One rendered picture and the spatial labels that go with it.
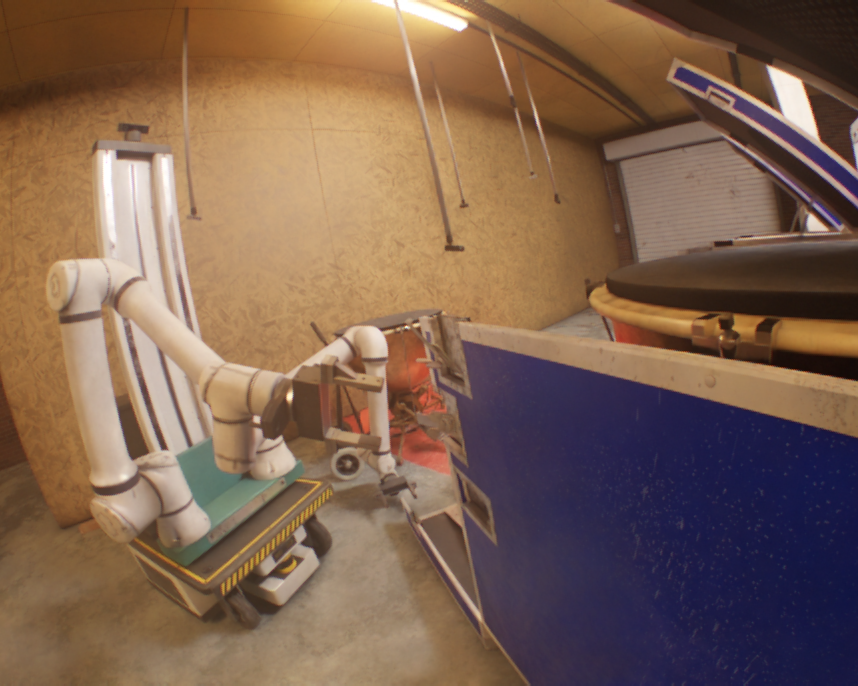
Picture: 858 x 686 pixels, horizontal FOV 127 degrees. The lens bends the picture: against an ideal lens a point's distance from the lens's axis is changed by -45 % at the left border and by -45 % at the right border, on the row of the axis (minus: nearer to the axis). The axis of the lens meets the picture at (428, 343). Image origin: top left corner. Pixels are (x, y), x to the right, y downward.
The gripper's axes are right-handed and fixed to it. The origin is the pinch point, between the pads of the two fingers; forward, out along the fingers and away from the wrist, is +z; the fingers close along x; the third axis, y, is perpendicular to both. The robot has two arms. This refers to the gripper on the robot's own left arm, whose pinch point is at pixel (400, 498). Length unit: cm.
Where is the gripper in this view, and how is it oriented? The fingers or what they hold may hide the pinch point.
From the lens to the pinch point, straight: 178.7
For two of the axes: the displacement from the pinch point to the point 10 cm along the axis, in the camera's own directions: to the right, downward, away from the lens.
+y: -1.4, -9.4, -3.1
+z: 3.5, 2.5, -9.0
